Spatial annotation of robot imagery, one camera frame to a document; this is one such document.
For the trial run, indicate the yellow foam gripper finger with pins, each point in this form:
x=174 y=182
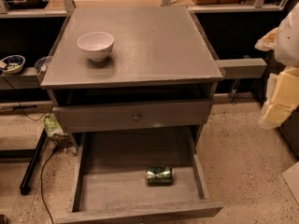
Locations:
x=282 y=98

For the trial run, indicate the green soda can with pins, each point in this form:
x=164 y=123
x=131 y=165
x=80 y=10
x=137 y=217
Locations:
x=160 y=175

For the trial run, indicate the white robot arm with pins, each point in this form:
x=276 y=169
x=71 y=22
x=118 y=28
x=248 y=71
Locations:
x=284 y=40

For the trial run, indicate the round metal drawer knob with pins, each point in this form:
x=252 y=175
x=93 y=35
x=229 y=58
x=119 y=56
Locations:
x=136 y=117

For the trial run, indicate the grey wooden drawer cabinet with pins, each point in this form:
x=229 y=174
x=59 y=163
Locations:
x=158 y=55

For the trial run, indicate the closed grey top drawer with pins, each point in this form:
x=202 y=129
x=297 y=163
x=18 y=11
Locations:
x=113 y=117

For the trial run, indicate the open grey middle drawer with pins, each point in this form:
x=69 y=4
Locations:
x=111 y=185

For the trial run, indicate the grey side shelf beam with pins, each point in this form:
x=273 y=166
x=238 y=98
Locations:
x=242 y=68

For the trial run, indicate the white ceramic bowl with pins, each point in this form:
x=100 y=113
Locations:
x=96 y=46

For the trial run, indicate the green snack bag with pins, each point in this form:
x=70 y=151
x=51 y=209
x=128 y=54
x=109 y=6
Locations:
x=54 y=130

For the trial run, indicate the small clear glass bowl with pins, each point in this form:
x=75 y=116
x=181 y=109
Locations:
x=42 y=64

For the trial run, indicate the blue patterned bowl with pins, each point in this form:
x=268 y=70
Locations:
x=12 y=64

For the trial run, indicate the black metal floor bar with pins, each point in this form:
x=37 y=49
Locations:
x=25 y=184

